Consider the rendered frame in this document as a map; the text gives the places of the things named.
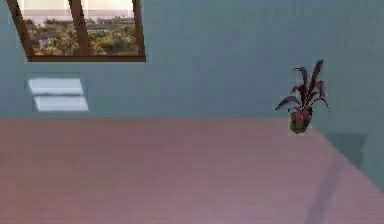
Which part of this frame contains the red leafed potted house plant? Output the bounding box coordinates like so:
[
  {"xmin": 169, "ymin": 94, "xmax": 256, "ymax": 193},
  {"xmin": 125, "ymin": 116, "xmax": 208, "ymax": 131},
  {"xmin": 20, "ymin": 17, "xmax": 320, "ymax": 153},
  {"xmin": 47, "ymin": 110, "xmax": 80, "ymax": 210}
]
[{"xmin": 274, "ymin": 59, "xmax": 331, "ymax": 135}]

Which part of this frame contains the brown framed window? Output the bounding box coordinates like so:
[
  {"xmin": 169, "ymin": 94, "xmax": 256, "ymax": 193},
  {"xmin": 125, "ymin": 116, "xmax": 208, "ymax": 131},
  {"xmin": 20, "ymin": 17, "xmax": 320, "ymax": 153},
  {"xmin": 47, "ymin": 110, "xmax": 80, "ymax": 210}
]
[{"xmin": 5, "ymin": 0, "xmax": 147, "ymax": 63}]

